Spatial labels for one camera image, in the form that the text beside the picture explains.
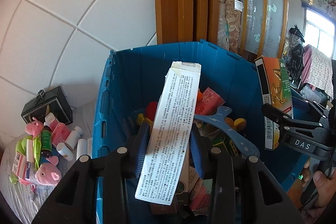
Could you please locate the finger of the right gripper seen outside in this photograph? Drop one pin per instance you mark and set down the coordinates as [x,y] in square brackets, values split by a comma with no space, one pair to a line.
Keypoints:
[287,123]

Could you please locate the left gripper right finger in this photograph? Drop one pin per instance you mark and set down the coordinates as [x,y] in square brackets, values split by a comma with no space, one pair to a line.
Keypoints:
[242,190]

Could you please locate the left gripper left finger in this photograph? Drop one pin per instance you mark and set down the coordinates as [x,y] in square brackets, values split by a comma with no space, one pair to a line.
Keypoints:
[74,198]

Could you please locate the orange green medicine box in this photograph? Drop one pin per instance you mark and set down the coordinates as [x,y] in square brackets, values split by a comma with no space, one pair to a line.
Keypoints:
[276,91]

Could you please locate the white pill bottle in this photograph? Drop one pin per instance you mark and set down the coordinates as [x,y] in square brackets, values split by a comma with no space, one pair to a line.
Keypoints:
[73,137]

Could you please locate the pink white tissue pack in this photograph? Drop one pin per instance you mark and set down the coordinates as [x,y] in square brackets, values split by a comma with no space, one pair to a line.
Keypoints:
[19,165]

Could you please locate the long white ointment box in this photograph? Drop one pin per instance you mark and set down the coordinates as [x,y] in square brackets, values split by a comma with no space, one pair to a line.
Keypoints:
[170,134]

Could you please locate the person right hand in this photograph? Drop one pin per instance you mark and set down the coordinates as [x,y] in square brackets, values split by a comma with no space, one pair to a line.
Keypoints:
[325,185]

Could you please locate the pink pig plush blue body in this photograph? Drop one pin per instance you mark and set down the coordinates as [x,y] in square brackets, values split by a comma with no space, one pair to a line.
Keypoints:
[48,174]

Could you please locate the clear plastic swab box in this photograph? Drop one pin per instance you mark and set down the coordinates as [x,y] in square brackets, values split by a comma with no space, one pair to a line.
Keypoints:
[30,172]

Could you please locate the brown green-label medicine bottle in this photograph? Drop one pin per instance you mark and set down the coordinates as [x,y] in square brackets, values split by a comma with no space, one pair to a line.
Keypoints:
[46,144]

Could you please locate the white red medicine box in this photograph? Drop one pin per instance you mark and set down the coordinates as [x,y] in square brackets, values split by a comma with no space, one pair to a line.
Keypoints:
[89,146]

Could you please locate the green wet wipes pack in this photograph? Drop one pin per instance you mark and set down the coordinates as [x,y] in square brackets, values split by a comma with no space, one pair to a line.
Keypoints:
[37,145]

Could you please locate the green bird plush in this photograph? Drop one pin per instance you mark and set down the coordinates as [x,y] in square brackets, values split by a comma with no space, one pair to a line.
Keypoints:
[21,145]

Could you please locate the pink pig plush orange dress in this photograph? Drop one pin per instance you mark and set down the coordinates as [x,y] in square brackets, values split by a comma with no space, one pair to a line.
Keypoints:
[34,128]

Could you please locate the black gift box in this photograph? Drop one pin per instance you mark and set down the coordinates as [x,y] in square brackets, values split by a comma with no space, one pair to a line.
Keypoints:
[46,102]

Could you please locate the rolled patterned carpet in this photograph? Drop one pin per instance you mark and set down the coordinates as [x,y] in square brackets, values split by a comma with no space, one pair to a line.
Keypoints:
[230,24]

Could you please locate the blue plastic storage crate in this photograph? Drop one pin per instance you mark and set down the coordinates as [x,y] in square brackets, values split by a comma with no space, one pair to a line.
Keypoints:
[134,78]

